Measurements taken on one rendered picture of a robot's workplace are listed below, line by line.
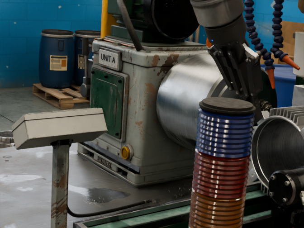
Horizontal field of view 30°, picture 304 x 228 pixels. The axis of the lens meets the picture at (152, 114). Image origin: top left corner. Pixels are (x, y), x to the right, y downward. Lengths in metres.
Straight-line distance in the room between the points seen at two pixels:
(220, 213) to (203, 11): 0.50
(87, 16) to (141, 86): 5.82
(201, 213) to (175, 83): 0.79
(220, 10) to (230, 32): 0.05
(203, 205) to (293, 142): 0.72
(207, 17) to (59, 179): 0.43
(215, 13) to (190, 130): 0.40
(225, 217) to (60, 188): 0.59
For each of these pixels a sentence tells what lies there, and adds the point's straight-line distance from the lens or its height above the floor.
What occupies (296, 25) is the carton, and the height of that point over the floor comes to 0.92.
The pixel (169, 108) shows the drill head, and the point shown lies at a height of 1.04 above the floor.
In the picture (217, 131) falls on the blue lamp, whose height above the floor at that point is 1.19.
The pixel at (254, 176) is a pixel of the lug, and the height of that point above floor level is 0.95.
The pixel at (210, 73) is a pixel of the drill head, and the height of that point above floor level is 1.14.
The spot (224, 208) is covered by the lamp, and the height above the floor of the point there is 1.11.
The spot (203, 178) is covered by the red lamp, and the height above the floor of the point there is 1.14.
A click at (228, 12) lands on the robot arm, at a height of 1.29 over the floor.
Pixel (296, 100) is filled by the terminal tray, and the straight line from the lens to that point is 1.23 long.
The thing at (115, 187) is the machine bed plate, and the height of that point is 0.80.
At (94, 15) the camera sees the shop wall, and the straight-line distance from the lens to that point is 7.31.
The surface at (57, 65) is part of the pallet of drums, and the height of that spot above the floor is 0.38.
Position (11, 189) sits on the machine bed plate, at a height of 0.80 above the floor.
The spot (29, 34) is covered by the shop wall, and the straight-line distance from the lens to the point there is 6.91.
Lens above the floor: 1.34
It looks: 13 degrees down
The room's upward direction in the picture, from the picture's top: 4 degrees clockwise
